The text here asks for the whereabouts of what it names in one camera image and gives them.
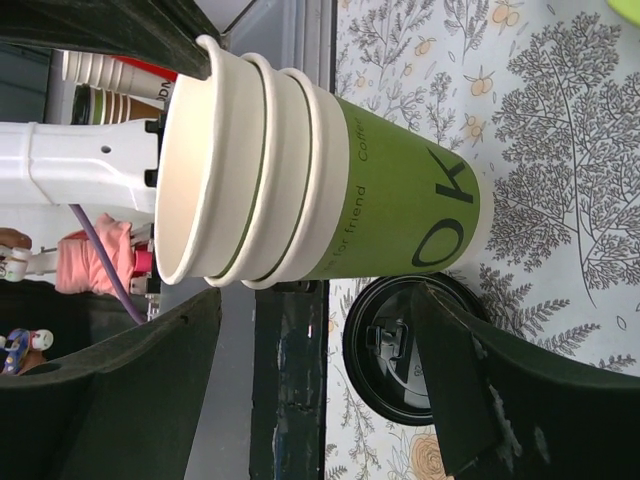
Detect green paper coffee cup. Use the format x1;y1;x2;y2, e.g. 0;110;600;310
155;35;266;284

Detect black cup lid on mat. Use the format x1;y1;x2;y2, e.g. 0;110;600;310
342;273;489;426

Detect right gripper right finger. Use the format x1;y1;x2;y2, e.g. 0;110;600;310
410;285;639;479

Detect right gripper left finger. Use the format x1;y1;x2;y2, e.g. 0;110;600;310
1;289;221;479

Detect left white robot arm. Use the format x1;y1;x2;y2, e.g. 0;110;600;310
1;119;159;214

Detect stacked green paper cups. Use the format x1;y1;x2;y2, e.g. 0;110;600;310
204;53;496;291

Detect floral table mat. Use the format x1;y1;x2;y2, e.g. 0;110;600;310
324;0;640;480

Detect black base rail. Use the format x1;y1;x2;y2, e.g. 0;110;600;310
249;281;329;480

